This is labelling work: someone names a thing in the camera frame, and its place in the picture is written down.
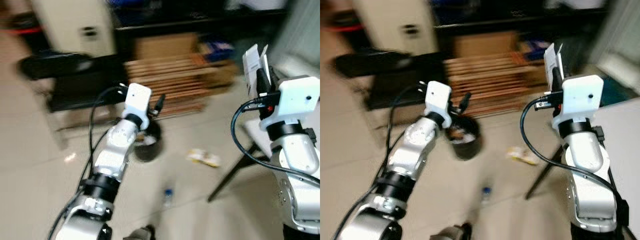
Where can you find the white framed glass door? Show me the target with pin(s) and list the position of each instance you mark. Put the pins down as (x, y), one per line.
(620, 40)
(300, 35)

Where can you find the blue printed box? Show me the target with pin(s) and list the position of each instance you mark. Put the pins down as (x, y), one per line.
(535, 49)
(217, 50)

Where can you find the large brown cardboard box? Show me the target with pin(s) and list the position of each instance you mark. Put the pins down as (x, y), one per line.
(485, 45)
(165, 47)

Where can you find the wooden slatted rack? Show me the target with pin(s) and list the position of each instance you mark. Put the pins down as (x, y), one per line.
(175, 75)
(490, 75)

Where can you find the grey robot foot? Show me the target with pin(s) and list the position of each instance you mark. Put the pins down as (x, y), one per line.
(452, 232)
(140, 233)

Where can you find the white cabinet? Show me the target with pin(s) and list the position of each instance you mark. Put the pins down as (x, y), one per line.
(75, 25)
(395, 25)

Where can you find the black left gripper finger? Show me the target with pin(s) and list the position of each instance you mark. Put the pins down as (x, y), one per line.
(466, 101)
(161, 102)

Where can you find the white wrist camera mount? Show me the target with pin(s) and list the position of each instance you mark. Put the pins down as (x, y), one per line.
(580, 97)
(437, 100)
(295, 100)
(137, 100)

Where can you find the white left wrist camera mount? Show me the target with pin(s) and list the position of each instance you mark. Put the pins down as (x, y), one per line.
(137, 100)
(437, 100)

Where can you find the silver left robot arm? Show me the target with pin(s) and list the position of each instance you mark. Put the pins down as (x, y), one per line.
(117, 145)
(410, 155)

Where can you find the small clear plastic bottle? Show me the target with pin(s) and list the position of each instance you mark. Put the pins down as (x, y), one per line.
(486, 195)
(168, 197)

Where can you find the black rubbish bin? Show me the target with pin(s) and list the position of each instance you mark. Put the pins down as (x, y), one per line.
(467, 147)
(147, 150)

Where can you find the white table with black legs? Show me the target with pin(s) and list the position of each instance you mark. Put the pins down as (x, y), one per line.
(620, 140)
(255, 132)

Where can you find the long black table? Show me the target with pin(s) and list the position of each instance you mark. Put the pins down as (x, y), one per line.
(500, 22)
(200, 25)

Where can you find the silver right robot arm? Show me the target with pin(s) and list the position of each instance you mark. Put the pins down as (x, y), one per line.
(300, 155)
(585, 150)

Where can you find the yellow crumpled wrapper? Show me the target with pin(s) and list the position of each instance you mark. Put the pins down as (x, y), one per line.
(205, 157)
(522, 156)

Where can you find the black chair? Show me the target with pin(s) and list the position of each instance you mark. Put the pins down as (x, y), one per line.
(370, 62)
(55, 65)

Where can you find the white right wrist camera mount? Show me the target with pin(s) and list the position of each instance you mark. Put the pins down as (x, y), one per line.
(295, 100)
(580, 97)

